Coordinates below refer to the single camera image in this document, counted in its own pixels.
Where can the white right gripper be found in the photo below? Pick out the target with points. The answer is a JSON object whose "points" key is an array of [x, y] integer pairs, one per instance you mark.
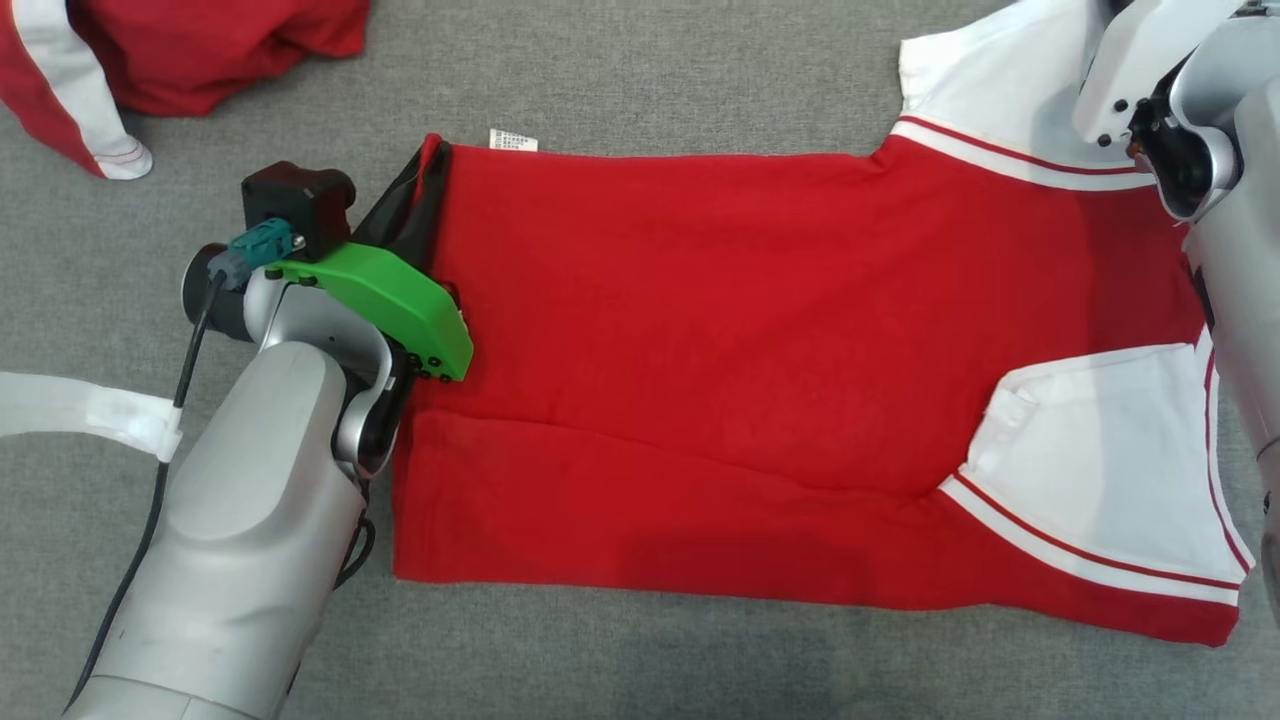
{"points": [[1140, 60]]}

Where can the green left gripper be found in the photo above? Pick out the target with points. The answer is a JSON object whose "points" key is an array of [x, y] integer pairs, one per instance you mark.
{"points": [[400, 300]]}

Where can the red shorts with white stripe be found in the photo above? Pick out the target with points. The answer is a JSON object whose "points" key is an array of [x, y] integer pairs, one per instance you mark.
{"points": [[200, 50]]}

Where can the red shirt with white sleeves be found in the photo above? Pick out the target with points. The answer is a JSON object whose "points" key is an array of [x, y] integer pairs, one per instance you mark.
{"points": [[700, 350]]}

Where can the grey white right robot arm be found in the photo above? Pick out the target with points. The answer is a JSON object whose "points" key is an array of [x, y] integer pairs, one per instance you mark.
{"points": [[1250, 300]]}

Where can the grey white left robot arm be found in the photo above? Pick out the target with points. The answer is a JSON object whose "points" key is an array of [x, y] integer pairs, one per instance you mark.
{"points": [[250, 500]]}

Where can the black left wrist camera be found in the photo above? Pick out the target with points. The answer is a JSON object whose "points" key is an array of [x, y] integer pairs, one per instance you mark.
{"points": [[295, 205]]}

